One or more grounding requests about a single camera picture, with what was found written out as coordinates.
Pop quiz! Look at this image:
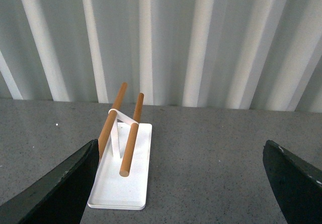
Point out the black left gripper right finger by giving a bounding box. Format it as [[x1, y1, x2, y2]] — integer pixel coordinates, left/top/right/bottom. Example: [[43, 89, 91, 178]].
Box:
[[263, 140, 321, 223]]

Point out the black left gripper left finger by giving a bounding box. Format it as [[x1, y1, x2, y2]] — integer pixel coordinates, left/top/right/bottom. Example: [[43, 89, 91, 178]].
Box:
[[1, 139, 99, 223]]

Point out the white towel rack stand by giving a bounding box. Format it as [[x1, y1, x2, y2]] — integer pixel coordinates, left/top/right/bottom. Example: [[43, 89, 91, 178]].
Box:
[[88, 109, 152, 210]]

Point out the right wooden rack rod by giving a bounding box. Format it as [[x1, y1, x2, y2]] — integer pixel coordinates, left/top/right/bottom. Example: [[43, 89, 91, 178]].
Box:
[[119, 93, 144, 177]]

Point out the wooden rack rod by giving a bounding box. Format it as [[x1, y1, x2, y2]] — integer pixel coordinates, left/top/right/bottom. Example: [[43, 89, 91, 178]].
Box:
[[98, 82, 128, 160], [119, 93, 144, 177]]

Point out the left wooden rack rod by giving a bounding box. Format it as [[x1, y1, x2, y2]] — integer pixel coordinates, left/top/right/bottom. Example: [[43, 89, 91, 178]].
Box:
[[98, 82, 128, 160]]

